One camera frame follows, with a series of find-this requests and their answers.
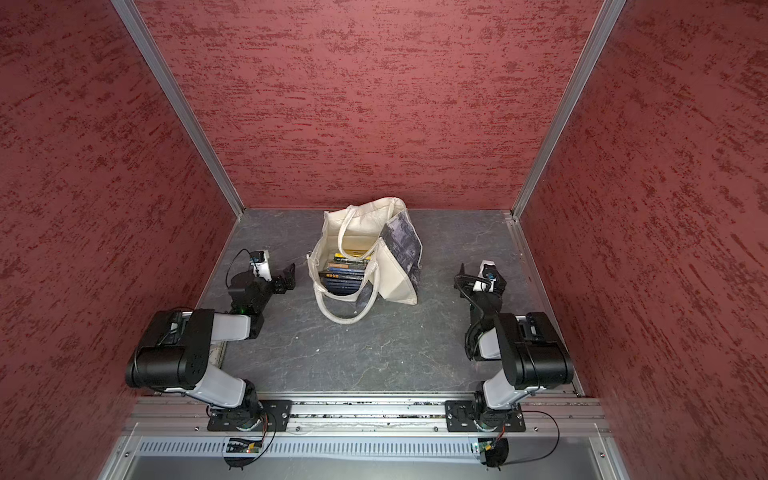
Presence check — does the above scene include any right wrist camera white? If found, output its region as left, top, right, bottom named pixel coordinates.
left=473, top=260, right=506, bottom=295

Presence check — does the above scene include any cream canvas tote bag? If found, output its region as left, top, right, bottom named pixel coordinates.
left=307, top=197, right=423, bottom=325

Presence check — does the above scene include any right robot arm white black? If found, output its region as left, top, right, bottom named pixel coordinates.
left=446, top=271, right=575, bottom=433

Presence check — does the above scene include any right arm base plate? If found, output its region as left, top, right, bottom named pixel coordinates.
left=444, top=400, right=526, bottom=434

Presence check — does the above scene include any left corner aluminium post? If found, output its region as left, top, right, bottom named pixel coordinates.
left=111, top=0, right=246, bottom=219

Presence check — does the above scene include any circuit board with wires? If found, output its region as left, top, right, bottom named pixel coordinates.
left=472, top=438, right=509, bottom=469
left=223, top=437, right=265, bottom=469

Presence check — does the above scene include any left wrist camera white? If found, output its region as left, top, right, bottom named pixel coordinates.
left=249, top=250, right=272, bottom=282

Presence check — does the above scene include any corner aluminium post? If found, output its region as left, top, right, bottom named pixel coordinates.
left=511, top=0, right=626, bottom=222
left=111, top=0, right=246, bottom=219

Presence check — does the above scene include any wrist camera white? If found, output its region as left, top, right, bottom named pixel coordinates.
left=473, top=260, right=506, bottom=295
left=249, top=250, right=272, bottom=282

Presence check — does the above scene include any right corner aluminium post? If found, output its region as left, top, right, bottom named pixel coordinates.
left=511, top=0, right=626, bottom=222

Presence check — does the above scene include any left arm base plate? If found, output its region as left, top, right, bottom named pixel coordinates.
left=207, top=400, right=293, bottom=434

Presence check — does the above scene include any right circuit board with wires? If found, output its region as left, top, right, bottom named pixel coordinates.
left=472, top=438, right=509, bottom=469

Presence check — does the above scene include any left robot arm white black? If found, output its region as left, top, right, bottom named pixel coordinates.
left=125, top=262, right=296, bottom=432

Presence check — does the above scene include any aluminium front rail frame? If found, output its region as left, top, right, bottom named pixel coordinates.
left=100, top=393, right=629, bottom=479

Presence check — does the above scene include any left circuit board with wires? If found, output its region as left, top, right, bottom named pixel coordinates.
left=223, top=437, right=265, bottom=469

